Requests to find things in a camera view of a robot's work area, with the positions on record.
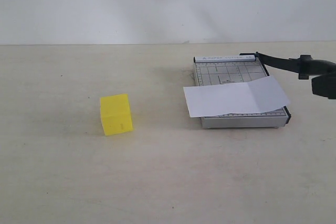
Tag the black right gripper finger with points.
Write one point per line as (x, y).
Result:
(324, 85)

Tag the black cutter blade handle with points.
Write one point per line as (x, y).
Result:
(305, 66)

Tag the white paper sheet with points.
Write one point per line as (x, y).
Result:
(257, 96)

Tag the yellow foam cube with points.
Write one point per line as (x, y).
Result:
(115, 114)

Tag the grey paper cutter base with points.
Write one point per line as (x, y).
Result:
(244, 67)

